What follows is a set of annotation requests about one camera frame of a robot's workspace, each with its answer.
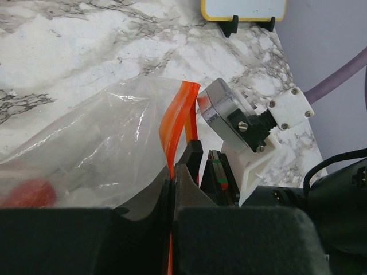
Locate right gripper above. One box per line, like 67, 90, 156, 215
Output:
179, 140, 240, 207

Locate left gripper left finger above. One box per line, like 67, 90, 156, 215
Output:
1, 168, 170, 274

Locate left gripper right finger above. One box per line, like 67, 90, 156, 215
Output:
172, 164, 330, 274

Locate clear zip top bag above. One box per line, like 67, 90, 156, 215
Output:
1, 77, 200, 274

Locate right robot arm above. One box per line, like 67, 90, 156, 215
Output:
173, 147, 366, 268

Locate red fake fruit bunch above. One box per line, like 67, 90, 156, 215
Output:
0, 160, 58, 209

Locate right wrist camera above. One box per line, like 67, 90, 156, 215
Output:
197, 78, 314, 205

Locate small whiteboard yellow frame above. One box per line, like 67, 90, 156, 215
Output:
201, 0, 288, 38

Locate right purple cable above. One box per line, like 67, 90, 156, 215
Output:
303, 45, 367, 105

